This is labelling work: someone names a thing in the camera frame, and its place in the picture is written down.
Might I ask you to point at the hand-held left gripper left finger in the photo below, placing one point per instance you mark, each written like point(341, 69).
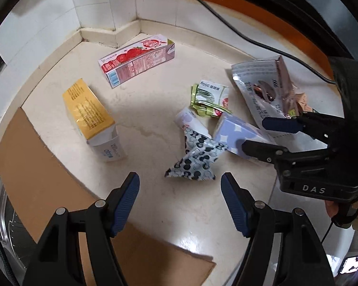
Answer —
point(123, 205)

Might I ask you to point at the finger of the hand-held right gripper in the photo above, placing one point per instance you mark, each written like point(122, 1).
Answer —
point(262, 151)
point(279, 124)

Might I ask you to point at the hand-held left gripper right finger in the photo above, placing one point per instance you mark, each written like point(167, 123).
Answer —
point(235, 205)

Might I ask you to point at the blue white carton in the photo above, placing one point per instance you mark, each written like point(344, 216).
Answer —
point(232, 134)

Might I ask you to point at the silver snack bag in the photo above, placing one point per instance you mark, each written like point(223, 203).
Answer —
point(262, 89)

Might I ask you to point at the black spotted wrapper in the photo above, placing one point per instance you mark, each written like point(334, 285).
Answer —
point(194, 158)

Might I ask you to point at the green white packet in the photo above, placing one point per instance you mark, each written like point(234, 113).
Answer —
point(210, 98)

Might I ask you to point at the pink strawberry carton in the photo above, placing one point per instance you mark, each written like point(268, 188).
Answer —
point(137, 61)

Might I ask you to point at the person's right hand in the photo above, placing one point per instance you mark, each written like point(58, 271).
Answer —
point(331, 208)

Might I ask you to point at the brown cardboard sheet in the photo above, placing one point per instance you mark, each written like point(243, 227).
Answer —
point(47, 184)

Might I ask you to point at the phone with lit screen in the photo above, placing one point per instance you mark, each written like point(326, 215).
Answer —
point(350, 265)

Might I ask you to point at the yellow white carton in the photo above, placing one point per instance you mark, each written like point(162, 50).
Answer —
point(89, 116)

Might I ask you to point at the steel double sink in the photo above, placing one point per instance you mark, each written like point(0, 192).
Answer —
point(0, 229)

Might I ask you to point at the orange wooden frame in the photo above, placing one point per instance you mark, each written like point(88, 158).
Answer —
point(256, 15)

